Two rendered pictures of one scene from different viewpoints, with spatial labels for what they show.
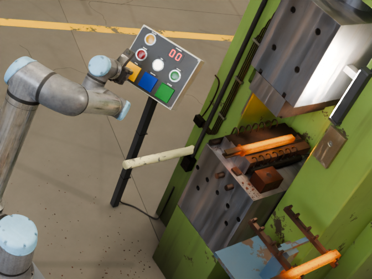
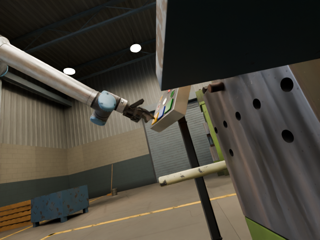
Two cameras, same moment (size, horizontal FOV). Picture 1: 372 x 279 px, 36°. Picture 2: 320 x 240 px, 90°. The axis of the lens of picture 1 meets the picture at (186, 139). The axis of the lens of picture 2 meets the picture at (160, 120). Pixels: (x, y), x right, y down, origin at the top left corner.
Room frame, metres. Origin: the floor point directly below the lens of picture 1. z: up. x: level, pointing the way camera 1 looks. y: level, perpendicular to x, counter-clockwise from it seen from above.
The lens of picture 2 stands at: (1.58, -0.39, 0.68)
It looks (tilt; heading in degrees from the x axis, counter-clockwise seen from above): 16 degrees up; 45
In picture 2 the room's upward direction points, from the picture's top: 14 degrees counter-clockwise
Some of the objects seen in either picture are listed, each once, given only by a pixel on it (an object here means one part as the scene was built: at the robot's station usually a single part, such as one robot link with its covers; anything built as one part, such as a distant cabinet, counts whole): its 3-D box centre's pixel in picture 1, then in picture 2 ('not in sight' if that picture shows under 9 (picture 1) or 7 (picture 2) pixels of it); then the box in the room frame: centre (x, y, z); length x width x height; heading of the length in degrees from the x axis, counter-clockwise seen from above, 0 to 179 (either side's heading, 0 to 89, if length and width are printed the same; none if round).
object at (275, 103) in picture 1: (299, 88); not in sight; (2.27, -0.37, 1.32); 0.42 x 0.20 x 0.10; 140
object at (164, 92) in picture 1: (164, 92); (169, 106); (2.26, 0.18, 1.01); 0.07 x 0.05 x 0.07; 75
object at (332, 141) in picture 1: (329, 146); not in sight; (2.01, -0.56, 1.27); 0.09 x 0.02 x 0.17; 50
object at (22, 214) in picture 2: not in sight; (26, 212); (2.06, 7.18, 0.35); 1.26 x 0.88 x 0.70; 128
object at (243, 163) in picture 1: (266, 145); not in sight; (2.27, -0.37, 0.96); 0.42 x 0.20 x 0.09; 140
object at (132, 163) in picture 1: (160, 156); (203, 170); (2.27, 0.09, 0.62); 0.44 x 0.05 x 0.05; 140
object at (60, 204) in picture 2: not in sight; (60, 205); (2.66, 5.26, 0.36); 1.21 x 0.81 x 0.72; 116
